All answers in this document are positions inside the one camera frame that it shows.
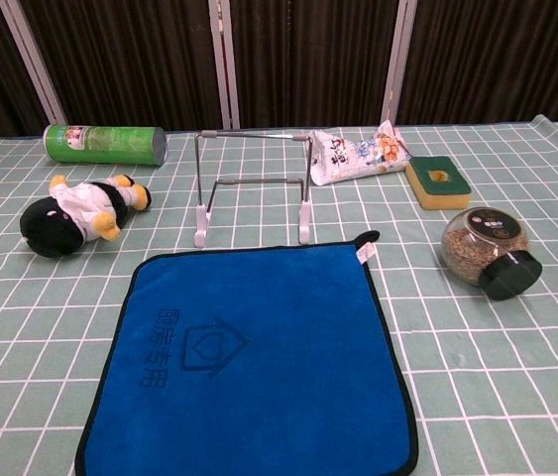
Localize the white printed snack bag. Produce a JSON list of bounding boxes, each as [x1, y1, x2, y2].
[[307, 120, 412, 187]]

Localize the green and yellow sponge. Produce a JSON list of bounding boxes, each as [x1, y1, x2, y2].
[[403, 155, 474, 211]]

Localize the round glass jar black lid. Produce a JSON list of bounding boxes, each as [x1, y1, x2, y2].
[[439, 206, 544, 302]]

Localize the green cylindrical chip can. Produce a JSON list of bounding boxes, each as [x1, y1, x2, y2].
[[43, 123, 168, 168]]

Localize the blue microfibre towel black trim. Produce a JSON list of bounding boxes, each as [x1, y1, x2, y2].
[[73, 229, 419, 476]]

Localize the black white penguin plush toy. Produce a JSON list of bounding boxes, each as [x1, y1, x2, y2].
[[19, 173, 154, 259]]

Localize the white screen frame post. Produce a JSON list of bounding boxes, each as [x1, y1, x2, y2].
[[381, 0, 421, 125], [207, 0, 241, 131], [0, 0, 67, 125]]

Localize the metal wire rack white feet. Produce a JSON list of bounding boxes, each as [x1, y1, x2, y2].
[[193, 129, 315, 248]]

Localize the green white checked tablecloth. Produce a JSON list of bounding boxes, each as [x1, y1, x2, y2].
[[0, 113, 558, 476]]

